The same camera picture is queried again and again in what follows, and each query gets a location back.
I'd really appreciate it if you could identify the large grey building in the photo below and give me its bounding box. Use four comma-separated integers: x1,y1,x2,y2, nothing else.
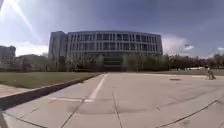
47,30,164,72

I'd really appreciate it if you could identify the row of trees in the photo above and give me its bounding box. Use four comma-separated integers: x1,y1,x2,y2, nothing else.
63,52,224,73

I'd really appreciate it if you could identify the grey concrete pavement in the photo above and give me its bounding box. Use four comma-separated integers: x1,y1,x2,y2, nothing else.
0,72,224,128

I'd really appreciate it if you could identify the manhole cover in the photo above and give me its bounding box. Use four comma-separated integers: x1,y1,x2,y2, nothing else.
168,77,182,82

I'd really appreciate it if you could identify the grass lawn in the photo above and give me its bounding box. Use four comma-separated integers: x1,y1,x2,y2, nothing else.
0,71,101,90

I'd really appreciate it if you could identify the dark stone kerb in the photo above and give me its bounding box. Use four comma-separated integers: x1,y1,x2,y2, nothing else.
0,72,103,112

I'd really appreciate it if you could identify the person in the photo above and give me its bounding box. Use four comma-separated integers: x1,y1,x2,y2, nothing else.
206,66,217,81

